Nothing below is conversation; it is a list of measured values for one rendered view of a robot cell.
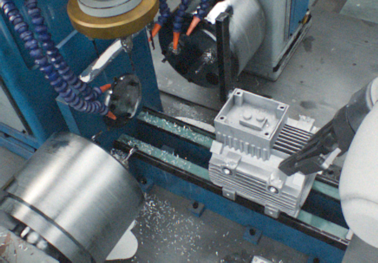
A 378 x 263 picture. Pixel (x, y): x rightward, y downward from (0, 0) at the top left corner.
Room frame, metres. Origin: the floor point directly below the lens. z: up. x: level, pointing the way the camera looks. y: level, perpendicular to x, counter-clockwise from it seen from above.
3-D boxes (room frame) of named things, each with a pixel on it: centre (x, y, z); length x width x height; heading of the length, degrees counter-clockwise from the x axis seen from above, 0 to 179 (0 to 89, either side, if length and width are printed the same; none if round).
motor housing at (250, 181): (0.56, -0.16, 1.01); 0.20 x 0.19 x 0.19; 54
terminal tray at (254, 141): (0.58, -0.12, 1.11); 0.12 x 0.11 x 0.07; 54
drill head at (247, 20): (1.01, -0.11, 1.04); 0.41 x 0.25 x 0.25; 143
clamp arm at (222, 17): (0.77, -0.10, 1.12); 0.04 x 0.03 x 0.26; 53
